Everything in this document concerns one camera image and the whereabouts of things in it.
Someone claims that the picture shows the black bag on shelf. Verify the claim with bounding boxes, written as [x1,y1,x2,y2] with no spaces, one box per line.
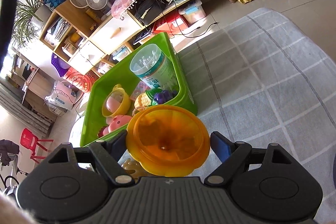
[134,0,167,26]

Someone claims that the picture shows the grey checked table cloth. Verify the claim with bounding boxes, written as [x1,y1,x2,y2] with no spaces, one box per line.
[68,7,336,223]

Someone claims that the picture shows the yellow toy cup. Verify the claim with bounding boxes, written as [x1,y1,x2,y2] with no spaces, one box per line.
[101,84,131,117]

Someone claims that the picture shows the purple toy grapes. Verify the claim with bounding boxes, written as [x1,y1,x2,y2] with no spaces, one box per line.
[153,90,178,105]

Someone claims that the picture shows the wooden cabinet with drawers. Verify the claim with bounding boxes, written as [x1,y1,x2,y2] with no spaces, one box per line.
[39,0,312,77]

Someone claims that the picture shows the clear cotton swab jar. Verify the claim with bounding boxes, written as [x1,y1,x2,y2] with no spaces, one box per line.
[129,44,178,90]

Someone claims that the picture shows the yellow toy corn cob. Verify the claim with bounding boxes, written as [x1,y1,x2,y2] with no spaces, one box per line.
[134,90,153,109]

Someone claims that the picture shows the orange plastic pumpkin bowl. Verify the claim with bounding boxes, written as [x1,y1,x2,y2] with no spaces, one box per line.
[126,105,210,177]

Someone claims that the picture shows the red plastic chair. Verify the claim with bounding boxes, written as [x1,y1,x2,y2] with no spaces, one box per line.
[20,128,54,164]

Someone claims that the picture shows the green plastic cookie box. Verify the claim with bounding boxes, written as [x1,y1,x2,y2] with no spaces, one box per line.
[79,32,198,148]

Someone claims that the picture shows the red paper bag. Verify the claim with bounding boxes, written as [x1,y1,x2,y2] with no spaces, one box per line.
[63,67,98,93]

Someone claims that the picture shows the pink pig toy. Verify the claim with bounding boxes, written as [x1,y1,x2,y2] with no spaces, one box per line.
[98,115,131,137]

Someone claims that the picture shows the tan rubber hand toy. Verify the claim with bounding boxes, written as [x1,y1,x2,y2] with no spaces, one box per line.
[121,158,150,182]

